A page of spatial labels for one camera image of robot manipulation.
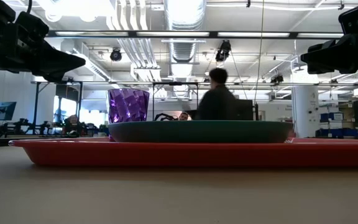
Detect white round column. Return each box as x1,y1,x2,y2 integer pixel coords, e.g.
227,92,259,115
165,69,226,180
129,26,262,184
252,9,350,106
291,85,320,139

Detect green round plate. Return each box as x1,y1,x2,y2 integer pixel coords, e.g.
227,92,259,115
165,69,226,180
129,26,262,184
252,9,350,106
108,120,294,144

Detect black distant rig frame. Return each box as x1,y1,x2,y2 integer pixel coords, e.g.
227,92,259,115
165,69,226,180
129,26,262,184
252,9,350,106
152,82,200,121
31,80,84,135

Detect red plastic tray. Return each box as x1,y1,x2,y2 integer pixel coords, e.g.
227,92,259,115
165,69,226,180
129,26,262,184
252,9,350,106
7,136,358,168

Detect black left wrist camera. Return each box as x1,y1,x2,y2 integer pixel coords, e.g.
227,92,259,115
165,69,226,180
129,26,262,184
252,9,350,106
13,11,50,42

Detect silver ventilation duct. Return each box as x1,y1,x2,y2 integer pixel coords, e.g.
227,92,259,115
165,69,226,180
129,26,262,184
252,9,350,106
162,0,208,80

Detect monitor with pale blue screen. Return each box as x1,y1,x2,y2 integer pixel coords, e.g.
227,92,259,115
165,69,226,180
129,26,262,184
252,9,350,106
0,101,17,121

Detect black ceiling spotlight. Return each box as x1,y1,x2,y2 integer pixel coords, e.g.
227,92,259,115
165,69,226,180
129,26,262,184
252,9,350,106
215,39,232,62
109,48,123,62

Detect black overhead crossbar with lights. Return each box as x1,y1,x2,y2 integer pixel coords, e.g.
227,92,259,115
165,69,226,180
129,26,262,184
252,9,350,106
46,30,345,39

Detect brown table mat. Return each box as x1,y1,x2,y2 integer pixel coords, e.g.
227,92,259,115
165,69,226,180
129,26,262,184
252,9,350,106
0,146,358,224

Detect purple faceted plastic cup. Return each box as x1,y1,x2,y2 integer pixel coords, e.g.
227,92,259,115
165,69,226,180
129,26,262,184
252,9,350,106
107,88,150,142

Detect blue storage bin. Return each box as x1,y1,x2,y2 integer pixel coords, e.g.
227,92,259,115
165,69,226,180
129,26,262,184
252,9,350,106
320,111,344,122
315,128,358,138

